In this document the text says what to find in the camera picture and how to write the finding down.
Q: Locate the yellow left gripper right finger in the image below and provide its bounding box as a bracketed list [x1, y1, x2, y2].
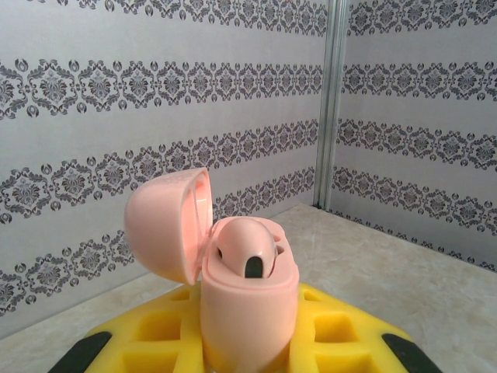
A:
[289, 282, 444, 373]

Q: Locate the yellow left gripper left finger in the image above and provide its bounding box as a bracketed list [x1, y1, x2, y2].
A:
[48, 285, 205, 373]

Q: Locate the pink earbud charging case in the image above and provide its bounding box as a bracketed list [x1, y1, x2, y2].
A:
[123, 167, 301, 368]

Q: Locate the pink earbud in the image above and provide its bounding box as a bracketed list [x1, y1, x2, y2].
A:
[214, 218, 278, 281]

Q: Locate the aluminium corner post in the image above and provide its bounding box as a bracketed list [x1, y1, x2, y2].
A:
[311, 0, 353, 210]

